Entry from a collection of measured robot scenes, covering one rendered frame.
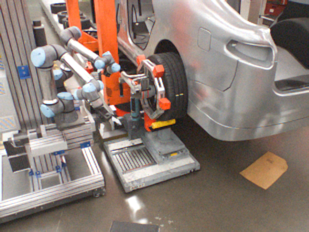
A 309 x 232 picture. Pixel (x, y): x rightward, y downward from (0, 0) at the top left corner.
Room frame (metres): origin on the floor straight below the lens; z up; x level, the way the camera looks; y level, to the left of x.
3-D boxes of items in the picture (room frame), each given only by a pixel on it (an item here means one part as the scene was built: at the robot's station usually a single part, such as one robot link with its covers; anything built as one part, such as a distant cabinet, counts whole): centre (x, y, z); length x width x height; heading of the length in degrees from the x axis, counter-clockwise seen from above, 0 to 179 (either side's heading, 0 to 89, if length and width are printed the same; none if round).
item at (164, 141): (2.60, -0.11, 0.32); 0.40 x 0.30 x 0.28; 24
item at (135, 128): (2.83, 0.14, 0.26); 0.42 x 0.18 x 0.35; 114
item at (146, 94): (2.50, 0.11, 0.85); 0.21 x 0.14 x 0.14; 114
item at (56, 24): (9.39, 2.93, 0.20); 6.82 x 0.86 x 0.39; 24
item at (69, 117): (2.04, 0.71, 0.87); 0.15 x 0.15 x 0.10
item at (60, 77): (2.50, 0.92, 0.98); 0.13 x 0.12 x 0.14; 160
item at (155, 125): (2.46, -0.09, 0.51); 0.29 x 0.06 x 0.06; 114
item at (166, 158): (2.60, -0.11, 0.13); 0.50 x 0.36 x 0.10; 24
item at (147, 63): (2.53, 0.05, 0.85); 0.54 x 0.07 x 0.54; 24
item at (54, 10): (9.18, 2.83, 0.39); 0.66 x 0.66 x 0.24
